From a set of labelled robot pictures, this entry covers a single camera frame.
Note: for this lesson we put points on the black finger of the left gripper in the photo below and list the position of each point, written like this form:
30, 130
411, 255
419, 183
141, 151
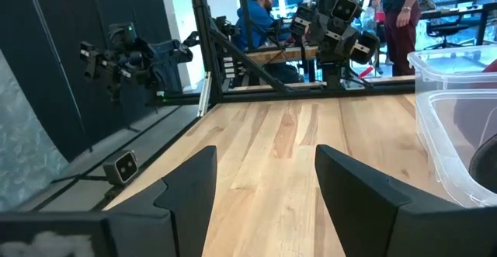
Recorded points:
303, 21
365, 48

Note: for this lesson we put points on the clear plastic storage bin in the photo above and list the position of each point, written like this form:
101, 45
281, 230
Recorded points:
438, 140
427, 74

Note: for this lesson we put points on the black metal table frame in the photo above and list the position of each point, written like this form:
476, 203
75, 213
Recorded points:
207, 55

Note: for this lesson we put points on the black device on desk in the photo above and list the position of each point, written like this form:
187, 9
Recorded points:
223, 27

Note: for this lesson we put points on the black background desk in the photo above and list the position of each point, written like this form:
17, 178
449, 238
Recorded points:
466, 12

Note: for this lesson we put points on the wooden background desk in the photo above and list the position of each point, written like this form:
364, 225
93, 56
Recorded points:
279, 54

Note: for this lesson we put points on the silver aluminium extrusion bar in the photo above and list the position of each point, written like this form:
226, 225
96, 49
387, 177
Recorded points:
204, 94

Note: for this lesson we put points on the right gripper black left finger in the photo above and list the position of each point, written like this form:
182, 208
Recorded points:
186, 210

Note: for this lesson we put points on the black backdrop screen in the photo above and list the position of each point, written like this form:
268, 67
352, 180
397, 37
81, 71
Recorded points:
58, 55

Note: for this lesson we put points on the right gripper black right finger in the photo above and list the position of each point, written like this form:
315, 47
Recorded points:
361, 210

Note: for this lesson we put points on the background black robot arm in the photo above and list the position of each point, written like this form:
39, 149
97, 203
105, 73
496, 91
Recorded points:
112, 63

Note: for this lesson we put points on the seated person holding red item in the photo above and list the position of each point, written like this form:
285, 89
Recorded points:
373, 16

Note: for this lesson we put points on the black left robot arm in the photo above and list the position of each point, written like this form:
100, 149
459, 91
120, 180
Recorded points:
333, 74

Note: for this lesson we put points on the seated person at desk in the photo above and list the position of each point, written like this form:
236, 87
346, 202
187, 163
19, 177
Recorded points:
256, 28

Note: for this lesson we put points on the grey table-level camera box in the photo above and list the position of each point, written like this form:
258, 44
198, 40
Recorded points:
121, 167

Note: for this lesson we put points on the standing person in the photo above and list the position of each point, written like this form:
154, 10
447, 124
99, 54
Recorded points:
404, 28

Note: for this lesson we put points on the black backdrop stand pole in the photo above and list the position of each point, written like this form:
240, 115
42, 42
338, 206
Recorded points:
58, 67

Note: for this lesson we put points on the red white tool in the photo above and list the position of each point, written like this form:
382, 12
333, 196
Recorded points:
365, 72

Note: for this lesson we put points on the background station black rail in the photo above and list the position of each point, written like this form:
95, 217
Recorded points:
182, 98

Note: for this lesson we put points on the black rack white labels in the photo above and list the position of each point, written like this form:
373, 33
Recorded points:
229, 67

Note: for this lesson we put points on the black office chair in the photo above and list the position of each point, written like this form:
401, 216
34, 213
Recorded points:
446, 28

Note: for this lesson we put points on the blue denim garment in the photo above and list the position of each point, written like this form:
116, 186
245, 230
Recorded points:
169, 64

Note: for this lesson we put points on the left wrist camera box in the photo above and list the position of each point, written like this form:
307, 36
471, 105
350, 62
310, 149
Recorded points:
345, 8

